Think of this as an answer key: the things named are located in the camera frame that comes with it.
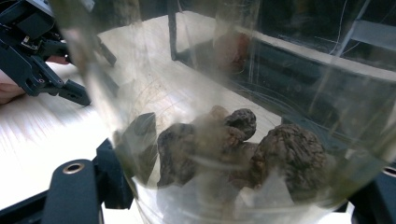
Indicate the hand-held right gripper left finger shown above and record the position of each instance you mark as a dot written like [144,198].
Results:
[115,180]

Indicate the glass jar of dried mushrooms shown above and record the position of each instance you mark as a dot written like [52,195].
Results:
[186,199]

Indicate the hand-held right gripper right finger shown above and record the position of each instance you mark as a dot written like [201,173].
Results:
[336,146]

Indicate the grey metal stand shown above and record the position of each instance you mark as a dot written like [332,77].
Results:
[373,32]

